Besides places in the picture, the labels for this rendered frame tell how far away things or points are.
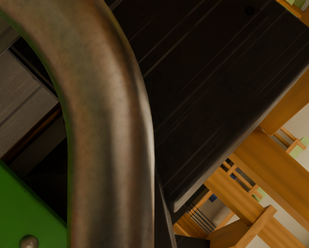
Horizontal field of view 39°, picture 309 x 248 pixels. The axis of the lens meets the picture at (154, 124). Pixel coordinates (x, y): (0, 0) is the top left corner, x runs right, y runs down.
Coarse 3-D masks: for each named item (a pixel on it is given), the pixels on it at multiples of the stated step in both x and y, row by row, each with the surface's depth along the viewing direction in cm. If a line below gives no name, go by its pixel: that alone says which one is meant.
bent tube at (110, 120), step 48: (0, 0) 14; (48, 0) 14; (96, 0) 14; (48, 48) 14; (96, 48) 14; (96, 96) 14; (144, 96) 14; (96, 144) 14; (144, 144) 14; (96, 192) 14; (144, 192) 14; (96, 240) 14; (144, 240) 14
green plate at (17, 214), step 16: (0, 160) 26; (0, 176) 25; (16, 176) 26; (0, 192) 25; (16, 192) 26; (32, 192) 26; (0, 208) 25; (16, 208) 26; (32, 208) 26; (48, 208) 26; (0, 224) 25; (16, 224) 25; (32, 224) 26; (48, 224) 26; (64, 224) 26; (0, 240) 25; (16, 240) 25; (48, 240) 26; (64, 240) 26
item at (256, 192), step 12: (276, 132) 966; (288, 132) 922; (288, 144) 959; (300, 144) 915; (228, 168) 888; (240, 180) 885; (252, 192) 871; (264, 192) 882; (192, 204) 856; (204, 216) 849; (228, 216) 852; (216, 228) 843
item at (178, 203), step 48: (144, 0) 36; (192, 0) 35; (240, 0) 35; (144, 48) 35; (192, 48) 34; (240, 48) 35; (288, 48) 34; (192, 96) 34; (240, 96) 34; (192, 144) 33; (192, 192) 47
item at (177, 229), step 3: (174, 225) 428; (177, 225) 427; (174, 228) 428; (177, 228) 427; (180, 228) 426; (174, 231) 429; (177, 231) 427; (180, 231) 426; (183, 231) 426; (177, 234) 428; (180, 234) 427; (183, 234) 425; (186, 234) 425
